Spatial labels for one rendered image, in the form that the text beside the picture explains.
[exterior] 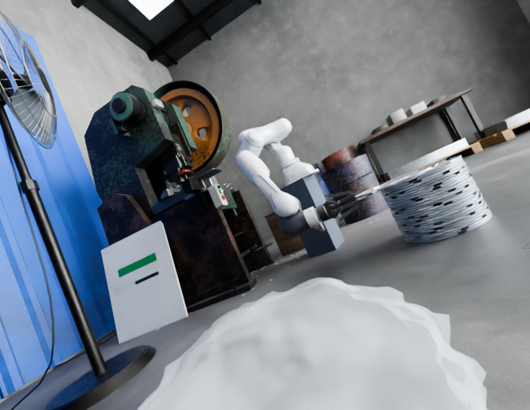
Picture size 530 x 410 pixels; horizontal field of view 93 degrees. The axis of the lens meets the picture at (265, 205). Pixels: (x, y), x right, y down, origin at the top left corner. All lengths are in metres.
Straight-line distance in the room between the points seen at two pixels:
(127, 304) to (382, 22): 5.54
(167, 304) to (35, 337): 0.96
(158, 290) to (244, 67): 4.86
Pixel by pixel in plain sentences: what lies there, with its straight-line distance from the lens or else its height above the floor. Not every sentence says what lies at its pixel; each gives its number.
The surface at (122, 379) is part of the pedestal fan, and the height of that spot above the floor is 0.02.
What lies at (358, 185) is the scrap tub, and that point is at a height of 0.26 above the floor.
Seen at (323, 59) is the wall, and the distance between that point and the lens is 5.48.
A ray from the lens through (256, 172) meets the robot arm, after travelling 1.14.
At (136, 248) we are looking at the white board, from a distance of 1.81.
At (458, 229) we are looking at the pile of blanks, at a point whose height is 0.01.
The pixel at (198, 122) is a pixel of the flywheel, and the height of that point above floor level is 1.33.
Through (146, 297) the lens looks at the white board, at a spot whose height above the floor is 0.19.
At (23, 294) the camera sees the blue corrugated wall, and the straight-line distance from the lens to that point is 2.35.
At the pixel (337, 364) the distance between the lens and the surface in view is 0.25.
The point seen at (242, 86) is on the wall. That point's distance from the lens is 5.65.
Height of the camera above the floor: 0.30
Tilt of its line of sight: 4 degrees up
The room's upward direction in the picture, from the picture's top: 24 degrees counter-clockwise
